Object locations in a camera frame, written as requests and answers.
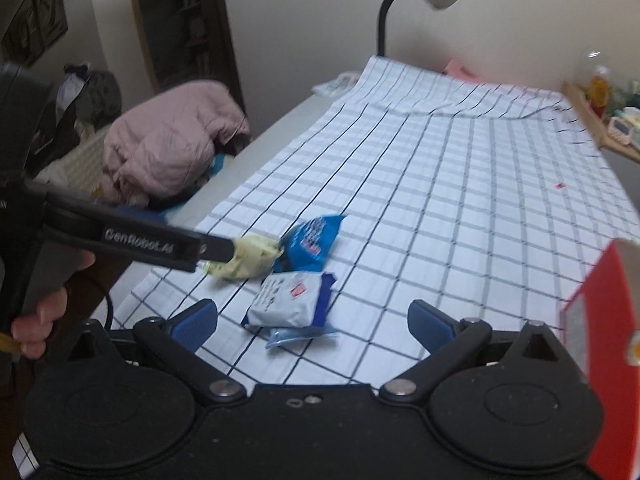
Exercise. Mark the red cardboard box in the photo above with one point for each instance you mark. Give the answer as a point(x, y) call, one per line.
point(615, 310)

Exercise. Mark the glass jar orange contents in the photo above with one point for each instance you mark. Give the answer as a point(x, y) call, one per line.
point(597, 85)

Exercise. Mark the white checked tablecloth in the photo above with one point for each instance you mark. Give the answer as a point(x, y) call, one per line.
point(450, 185)

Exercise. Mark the small white clock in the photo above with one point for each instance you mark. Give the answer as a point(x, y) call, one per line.
point(622, 129)

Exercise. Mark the person's left hand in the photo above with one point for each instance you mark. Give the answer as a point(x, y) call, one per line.
point(40, 320)

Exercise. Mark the light blue snack packet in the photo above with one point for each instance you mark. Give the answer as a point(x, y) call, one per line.
point(295, 336)

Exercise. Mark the white snack packet blue edges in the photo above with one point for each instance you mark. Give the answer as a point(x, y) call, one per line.
point(285, 300)

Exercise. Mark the black bag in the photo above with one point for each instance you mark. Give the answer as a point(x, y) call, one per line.
point(102, 92)

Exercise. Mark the white wrapped pack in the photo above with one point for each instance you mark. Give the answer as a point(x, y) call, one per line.
point(337, 84)

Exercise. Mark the cream ribbed cushion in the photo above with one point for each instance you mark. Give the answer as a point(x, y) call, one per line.
point(80, 165)

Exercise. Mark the framed wall pictures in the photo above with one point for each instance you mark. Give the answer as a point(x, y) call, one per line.
point(45, 15)

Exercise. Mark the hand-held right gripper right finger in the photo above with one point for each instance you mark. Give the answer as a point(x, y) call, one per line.
point(430, 327)

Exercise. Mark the pink flat item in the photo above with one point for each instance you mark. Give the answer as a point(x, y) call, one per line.
point(457, 67)

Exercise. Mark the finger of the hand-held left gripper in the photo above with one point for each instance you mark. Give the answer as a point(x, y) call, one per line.
point(217, 249)

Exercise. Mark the pink padded jacket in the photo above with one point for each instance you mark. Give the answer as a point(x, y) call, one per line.
point(170, 135)

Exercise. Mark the dark wooden bookcase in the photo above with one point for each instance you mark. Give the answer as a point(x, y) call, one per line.
point(175, 20)

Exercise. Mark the pale yellow snack packet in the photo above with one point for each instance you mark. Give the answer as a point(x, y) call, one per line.
point(250, 260)

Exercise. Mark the wooden shelf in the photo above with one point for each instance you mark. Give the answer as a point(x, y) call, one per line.
point(590, 120)

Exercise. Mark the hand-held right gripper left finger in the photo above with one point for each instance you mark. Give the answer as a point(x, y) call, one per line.
point(192, 325)

